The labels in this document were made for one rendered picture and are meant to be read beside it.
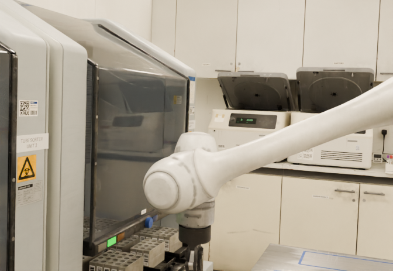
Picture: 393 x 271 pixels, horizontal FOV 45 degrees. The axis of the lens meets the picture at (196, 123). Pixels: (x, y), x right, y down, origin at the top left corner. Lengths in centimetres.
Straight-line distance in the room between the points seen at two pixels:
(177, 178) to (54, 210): 30
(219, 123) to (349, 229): 115
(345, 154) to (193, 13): 161
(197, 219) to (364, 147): 235
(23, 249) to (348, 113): 69
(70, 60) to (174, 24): 292
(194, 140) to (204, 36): 282
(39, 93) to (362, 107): 64
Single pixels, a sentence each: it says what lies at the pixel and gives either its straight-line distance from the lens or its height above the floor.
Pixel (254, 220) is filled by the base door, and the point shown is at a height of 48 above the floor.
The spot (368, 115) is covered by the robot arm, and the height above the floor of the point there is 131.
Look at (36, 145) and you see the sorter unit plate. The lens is 96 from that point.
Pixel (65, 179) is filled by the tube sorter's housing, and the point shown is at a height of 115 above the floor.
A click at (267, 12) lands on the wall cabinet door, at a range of 372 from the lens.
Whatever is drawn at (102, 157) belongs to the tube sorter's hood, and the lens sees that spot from 114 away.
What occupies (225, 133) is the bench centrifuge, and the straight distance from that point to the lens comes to 345.
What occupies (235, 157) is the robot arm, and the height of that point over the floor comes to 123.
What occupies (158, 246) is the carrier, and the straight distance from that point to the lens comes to 151.
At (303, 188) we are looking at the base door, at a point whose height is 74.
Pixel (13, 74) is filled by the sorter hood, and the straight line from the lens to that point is 88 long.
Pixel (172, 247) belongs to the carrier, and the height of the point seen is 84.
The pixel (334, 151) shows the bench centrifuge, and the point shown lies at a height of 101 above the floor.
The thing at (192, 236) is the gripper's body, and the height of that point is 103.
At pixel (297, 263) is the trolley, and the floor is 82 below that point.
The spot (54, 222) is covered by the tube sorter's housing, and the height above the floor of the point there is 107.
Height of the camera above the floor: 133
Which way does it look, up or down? 3 degrees down
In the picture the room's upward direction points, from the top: 2 degrees clockwise
